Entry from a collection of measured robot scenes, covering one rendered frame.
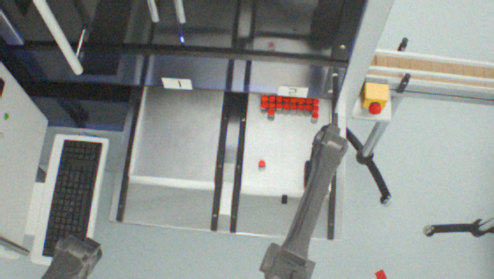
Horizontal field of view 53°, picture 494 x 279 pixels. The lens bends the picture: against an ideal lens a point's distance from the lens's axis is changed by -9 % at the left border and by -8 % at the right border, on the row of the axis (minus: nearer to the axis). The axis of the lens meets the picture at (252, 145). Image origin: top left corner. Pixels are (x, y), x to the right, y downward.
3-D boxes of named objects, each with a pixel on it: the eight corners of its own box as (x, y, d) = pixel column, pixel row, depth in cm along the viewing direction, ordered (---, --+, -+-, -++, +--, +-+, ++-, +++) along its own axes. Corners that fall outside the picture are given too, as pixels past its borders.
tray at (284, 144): (249, 86, 172) (249, 82, 169) (330, 92, 171) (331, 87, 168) (242, 189, 160) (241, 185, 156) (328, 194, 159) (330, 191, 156)
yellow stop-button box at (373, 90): (361, 87, 163) (365, 76, 157) (383, 89, 163) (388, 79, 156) (361, 109, 161) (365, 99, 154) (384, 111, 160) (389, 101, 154)
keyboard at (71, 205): (64, 139, 173) (63, 137, 171) (102, 143, 173) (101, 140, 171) (42, 256, 159) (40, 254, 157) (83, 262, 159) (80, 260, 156)
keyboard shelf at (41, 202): (36, 133, 177) (33, 131, 175) (110, 139, 176) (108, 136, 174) (11, 260, 161) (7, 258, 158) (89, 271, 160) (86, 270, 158)
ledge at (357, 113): (351, 81, 175) (352, 79, 173) (388, 85, 175) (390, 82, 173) (351, 119, 170) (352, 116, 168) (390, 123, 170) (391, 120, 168)
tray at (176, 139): (147, 79, 173) (145, 74, 170) (226, 84, 172) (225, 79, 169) (130, 178, 161) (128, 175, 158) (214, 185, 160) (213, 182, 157)
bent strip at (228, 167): (224, 169, 162) (223, 162, 157) (234, 169, 162) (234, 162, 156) (220, 214, 157) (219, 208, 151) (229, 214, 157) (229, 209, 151)
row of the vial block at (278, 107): (260, 108, 169) (260, 101, 165) (318, 111, 169) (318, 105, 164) (260, 114, 168) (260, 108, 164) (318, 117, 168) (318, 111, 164)
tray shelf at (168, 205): (134, 81, 175) (133, 79, 173) (345, 96, 173) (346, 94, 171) (109, 222, 158) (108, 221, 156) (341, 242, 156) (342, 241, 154)
